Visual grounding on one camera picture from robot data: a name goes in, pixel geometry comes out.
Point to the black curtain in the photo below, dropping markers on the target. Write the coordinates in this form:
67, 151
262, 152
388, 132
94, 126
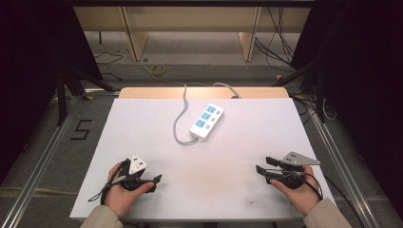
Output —
367, 79
28, 69

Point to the black metal stand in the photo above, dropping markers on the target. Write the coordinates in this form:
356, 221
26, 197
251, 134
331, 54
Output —
320, 95
61, 95

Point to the aluminium floor rail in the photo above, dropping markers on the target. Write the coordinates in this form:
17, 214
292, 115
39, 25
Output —
345, 171
41, 158

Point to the person's right hand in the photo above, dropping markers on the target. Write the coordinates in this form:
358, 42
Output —
302, 198

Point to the yellow tape roll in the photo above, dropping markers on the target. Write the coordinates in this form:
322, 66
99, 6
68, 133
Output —
152, 70

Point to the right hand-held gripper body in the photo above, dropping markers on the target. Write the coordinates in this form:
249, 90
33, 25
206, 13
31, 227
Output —
293, 177

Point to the person's left hand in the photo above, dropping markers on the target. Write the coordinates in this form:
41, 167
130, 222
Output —
118, 198

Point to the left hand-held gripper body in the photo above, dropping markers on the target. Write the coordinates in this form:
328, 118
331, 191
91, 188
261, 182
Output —
137, 165

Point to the white power strip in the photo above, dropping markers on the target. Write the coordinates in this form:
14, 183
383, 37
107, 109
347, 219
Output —
206, 122

